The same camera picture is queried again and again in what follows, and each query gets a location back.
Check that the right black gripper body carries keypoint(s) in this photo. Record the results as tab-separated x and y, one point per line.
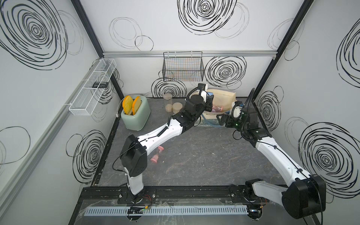
235	123

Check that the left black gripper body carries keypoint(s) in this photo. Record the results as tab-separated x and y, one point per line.
205	107

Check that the pink hourglass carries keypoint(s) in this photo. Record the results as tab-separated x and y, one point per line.
217	109
155	158

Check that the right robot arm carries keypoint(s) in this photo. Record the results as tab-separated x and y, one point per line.
304	194

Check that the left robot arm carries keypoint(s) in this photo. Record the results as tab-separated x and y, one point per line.
135	151

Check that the cream canvas tote bag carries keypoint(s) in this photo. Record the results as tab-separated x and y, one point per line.
221	98

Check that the tall glass jar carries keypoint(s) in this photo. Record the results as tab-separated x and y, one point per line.
168	102

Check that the right yellow toast slice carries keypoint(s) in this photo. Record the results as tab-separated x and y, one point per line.
136	105

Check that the yellow toast slice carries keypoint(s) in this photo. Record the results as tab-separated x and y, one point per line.
127	104
136	105

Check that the mint green toaster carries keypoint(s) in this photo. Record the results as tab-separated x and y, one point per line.
137	122

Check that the left yellow toast slice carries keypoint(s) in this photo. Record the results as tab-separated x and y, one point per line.
127	104

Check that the black item in shelf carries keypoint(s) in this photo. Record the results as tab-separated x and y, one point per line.
101	85

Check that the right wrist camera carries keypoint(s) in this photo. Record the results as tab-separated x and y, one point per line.
236	109

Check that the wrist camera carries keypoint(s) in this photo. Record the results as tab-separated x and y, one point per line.
236	109
202	88

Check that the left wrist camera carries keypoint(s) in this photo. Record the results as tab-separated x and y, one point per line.
202	88

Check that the black wire basket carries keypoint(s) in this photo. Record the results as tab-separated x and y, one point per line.
183	66

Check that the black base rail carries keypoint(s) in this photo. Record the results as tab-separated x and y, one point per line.
151	194

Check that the white wire shelf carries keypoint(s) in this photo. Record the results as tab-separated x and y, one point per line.
90	94

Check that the white slotted cable duct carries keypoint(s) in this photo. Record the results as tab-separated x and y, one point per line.
167	210

